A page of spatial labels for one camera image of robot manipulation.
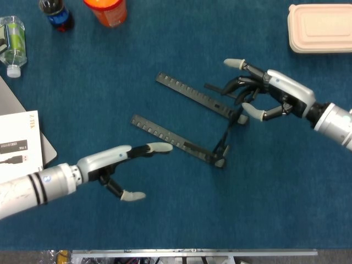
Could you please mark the cola bottle blue label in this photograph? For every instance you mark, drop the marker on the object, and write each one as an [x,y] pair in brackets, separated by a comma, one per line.
[59,16]

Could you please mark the teal fabric table cover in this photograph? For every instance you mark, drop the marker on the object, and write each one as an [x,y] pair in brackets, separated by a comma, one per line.
[165,220]

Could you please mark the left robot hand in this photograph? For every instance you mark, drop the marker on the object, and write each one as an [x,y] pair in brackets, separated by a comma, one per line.
[96,165]

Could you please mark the white product box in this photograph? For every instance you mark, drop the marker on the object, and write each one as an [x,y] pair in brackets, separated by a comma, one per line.
[16,132]

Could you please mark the clear water bottle green label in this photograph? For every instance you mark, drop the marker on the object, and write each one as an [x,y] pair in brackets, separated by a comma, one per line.
[16,41]

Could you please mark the red cylindrical canister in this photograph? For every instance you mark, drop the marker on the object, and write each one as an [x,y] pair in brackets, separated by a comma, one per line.
[110,13]

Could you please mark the crinkled clear plastic bag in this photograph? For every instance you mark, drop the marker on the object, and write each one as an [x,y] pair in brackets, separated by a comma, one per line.
[48,257]

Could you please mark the grey closed laptop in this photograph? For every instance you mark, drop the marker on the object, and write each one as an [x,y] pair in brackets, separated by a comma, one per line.
[8,99]

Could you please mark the cream lidded food container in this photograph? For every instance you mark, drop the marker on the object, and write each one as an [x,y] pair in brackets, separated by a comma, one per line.
[321,27]

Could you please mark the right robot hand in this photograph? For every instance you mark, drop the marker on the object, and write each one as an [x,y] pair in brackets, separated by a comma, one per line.
[291,90]

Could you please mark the aluminium frame rail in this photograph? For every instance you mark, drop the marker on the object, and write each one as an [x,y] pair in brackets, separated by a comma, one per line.
[192,252]

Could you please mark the black folding laptop stand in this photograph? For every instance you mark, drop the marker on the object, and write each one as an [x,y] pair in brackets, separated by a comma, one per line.
[192,94]

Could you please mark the yellow object on floor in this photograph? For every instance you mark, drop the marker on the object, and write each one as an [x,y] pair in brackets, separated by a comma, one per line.
[62,255]

